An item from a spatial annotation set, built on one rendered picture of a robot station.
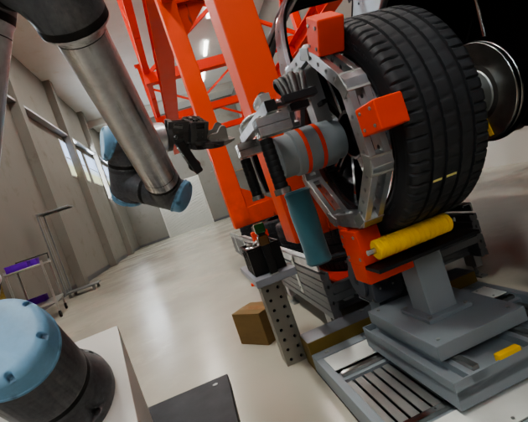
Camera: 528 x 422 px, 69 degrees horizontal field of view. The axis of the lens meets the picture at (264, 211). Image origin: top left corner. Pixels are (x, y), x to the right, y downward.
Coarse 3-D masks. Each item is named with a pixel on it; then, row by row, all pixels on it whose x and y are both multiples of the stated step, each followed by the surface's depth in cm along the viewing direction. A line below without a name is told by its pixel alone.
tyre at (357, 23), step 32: (352, 32) 97; (384, 32) 94; (416, 32) 94; (448, 32) 94; (384, 64) 90; (416, 64) 90; (448, 64) 91; (416, 96) 88; (448, 96) 90; (480, 96) 92; (416, 128) 89; (448, 128) 91; (480, 128) 94; (416, 160) 91; (448, 160) 94; (480, 160) 99; (416, 192) 96; (448, 192) 101; (384, 224) 114
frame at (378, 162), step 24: (336, 72) 94; (360, 72) 93; (360, 96) 95; (360, 144) 94; (384, 144) 93; (384, 168) 94; (312, 192) 140; (360, 192) 103; (384, 192) 101; (336, 216) 125; (360, 216) 107
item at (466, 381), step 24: (384, 336) 136; (504, 336) 109; (408, 360) 115; (432, 360) 111; (456, 360) 103; (480, 360) 104; (504, 360) 98; (432, 384) 105; (456, 384) 95; (480, 384) 96; (504, 384) 98
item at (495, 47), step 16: (480, 48) 118; (496, 48) 113; (480, 64) 120; (496, 64) 115; (512, 64) 112; (496, 80) 116; (512, 80) 111; (496, 96) 118; (512, 96) 113; (496, 112) 120; (512, 112) 115; (496, 128) 122
